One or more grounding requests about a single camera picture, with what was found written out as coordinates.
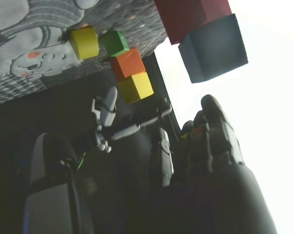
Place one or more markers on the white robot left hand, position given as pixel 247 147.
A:
pixel 222 195

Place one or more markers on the large yellow cube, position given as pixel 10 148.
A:
pixel 136 87

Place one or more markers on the light blue cube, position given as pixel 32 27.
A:
pixel 213 48

